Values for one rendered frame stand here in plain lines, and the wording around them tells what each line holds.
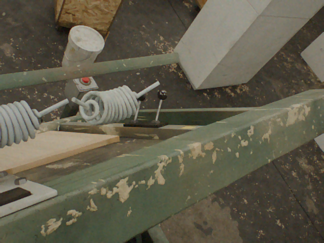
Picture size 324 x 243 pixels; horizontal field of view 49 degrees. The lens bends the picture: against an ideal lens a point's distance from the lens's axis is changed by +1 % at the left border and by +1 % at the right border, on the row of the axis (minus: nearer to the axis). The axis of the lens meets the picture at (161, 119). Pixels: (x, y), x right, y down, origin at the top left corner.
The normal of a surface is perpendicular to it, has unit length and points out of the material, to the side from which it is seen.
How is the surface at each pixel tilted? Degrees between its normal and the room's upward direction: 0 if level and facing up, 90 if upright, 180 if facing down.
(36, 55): 0
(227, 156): 36
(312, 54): 90
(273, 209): 0
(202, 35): 90
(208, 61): 90
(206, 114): 90
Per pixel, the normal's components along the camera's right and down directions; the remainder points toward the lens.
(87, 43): 0.45, -0.56
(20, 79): 0.66, 0.01
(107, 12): 0.20, 0.82
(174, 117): -0.73, 0.22
